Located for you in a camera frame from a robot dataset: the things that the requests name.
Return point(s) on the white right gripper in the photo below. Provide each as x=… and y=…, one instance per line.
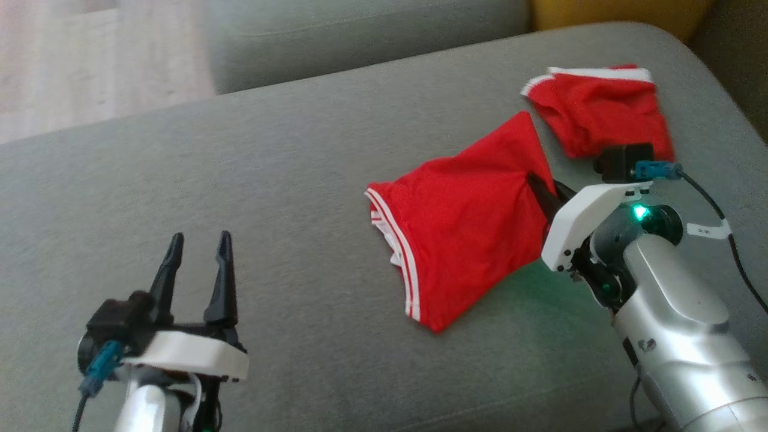
x=576, y=219

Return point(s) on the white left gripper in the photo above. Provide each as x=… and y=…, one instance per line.
x=192, y=354

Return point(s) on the red basketball jersey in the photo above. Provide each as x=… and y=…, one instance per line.
x=468, y=228

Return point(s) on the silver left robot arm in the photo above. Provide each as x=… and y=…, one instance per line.
x=147, y=411

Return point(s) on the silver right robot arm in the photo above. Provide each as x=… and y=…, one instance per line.
x=678, y=336

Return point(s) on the red white-trimmed shorts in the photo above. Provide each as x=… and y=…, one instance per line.
x=600, y=111

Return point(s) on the large grey sofa seat cushion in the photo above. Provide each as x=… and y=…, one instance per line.
x=240, y=180

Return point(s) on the wide yellow sofa back cushion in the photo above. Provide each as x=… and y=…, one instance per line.
x=618, y=15

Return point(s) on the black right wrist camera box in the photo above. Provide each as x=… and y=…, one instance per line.
x=624, y=162

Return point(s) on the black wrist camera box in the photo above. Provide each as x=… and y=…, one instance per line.
x=117, y=318
x=624, y=162

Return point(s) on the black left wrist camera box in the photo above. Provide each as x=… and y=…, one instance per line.
x=117, y=318

